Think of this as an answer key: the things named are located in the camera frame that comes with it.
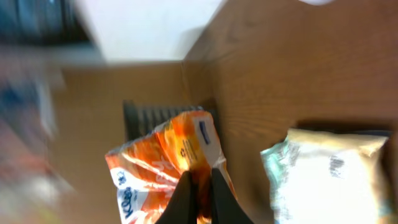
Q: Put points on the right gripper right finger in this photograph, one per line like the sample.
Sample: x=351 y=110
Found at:
x=224 y=207

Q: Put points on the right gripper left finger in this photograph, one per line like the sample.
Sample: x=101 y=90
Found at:
x=182 y=207

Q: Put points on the grey plastic mesh basket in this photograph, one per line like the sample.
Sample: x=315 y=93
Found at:
x=140 y=120

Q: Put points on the orange tissue pack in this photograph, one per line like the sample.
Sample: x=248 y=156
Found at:
x=146 y=170

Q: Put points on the cream snack bag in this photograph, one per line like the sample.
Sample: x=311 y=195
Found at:
x=319 y=177

